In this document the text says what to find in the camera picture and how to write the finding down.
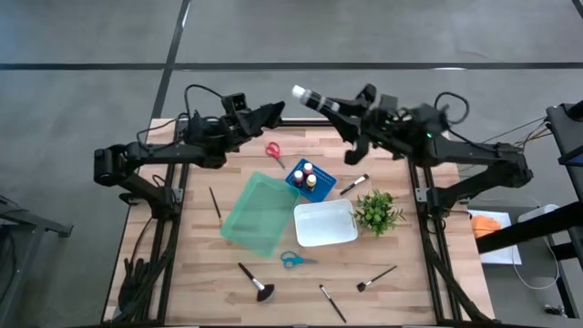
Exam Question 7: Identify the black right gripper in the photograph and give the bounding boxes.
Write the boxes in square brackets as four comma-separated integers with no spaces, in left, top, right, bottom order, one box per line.
[328,84,414,166]

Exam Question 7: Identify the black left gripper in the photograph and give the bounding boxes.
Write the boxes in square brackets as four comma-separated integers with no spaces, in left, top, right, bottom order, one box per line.
[218,101,286,143]

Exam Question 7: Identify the red handled scissors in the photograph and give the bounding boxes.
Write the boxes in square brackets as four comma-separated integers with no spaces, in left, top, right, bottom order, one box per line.
[265,141,287,170]

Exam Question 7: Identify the black paint bottle white cap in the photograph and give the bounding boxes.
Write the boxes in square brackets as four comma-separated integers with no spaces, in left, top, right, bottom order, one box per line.
[291,84,342,115]

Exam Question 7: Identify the black handled paint brush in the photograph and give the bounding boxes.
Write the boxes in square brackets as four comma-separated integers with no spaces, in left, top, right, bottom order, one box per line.
[339,173,371,196]

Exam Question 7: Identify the small black fan brush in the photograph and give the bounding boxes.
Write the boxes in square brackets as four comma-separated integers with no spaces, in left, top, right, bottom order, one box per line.
[356,265,399,293]

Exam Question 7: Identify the large powder brush black handle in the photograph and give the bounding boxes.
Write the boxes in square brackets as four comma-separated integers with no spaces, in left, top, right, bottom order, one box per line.
[237,261,276,303]

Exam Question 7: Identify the thin black brush silver ferrule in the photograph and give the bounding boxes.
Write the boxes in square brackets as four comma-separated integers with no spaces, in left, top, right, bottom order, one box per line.
[318,284,348,324]

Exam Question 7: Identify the blue plastic basket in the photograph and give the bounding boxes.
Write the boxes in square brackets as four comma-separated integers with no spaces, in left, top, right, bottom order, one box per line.
[284,158,338,203]

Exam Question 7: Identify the green translucent plastic bin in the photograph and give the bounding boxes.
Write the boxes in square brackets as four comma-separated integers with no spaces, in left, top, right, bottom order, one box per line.
[220,170,302,258]

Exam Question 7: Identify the green plant white pot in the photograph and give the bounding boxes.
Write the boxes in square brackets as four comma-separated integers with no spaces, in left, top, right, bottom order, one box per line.
[353,190,406,238]

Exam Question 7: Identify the white plastic bin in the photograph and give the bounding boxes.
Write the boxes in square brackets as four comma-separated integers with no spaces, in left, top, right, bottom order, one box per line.
[293,199,360,249]

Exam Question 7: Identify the orange cloth object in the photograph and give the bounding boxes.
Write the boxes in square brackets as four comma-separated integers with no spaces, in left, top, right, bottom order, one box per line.
[470,214,503,240]

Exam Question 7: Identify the white paper sheet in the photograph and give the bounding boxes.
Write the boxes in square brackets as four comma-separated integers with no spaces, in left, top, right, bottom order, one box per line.
[467,209,524,266]

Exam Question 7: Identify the white box device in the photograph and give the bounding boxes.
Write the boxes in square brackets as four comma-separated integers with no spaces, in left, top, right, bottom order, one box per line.
[517,203,560,224]

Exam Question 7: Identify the grey metal stand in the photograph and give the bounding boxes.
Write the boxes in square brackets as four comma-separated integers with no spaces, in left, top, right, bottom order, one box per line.
[0,194,74,320]

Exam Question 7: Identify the black aluminium table frame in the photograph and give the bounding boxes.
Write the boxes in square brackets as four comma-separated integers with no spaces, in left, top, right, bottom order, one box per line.
[152,117,496,327]

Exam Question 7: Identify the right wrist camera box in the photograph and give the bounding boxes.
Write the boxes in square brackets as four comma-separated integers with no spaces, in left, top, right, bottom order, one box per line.
[379,94,400,114]

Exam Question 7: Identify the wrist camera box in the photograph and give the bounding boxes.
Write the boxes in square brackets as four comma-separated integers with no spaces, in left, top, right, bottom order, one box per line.
[221,92,248,115]
[379,94,400,114]

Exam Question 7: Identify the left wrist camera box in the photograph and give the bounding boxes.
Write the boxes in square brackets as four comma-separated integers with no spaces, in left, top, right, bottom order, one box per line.
[221,92,248,115]

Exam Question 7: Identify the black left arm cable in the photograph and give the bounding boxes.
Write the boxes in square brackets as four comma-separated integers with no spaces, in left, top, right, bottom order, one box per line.
[136,83,225,142]

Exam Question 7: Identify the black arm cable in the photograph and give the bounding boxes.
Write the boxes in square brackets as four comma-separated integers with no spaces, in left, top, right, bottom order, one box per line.
[434,90,471,127]
[136,83,225,142]

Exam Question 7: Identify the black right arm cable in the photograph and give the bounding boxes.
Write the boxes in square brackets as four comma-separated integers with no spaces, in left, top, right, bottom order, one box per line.
[434,90,471,127]

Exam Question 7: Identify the blue handled scissors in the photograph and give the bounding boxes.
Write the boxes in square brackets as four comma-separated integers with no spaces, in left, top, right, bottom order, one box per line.
[280,250,319,270]

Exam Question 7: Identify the black cable bundle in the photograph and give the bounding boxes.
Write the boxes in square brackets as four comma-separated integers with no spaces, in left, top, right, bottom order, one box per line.
[117,218,177,321]
[423,218,494,325]

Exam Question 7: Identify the black side table frame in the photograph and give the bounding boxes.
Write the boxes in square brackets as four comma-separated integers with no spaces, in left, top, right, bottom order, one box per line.
[476,99,583,256]

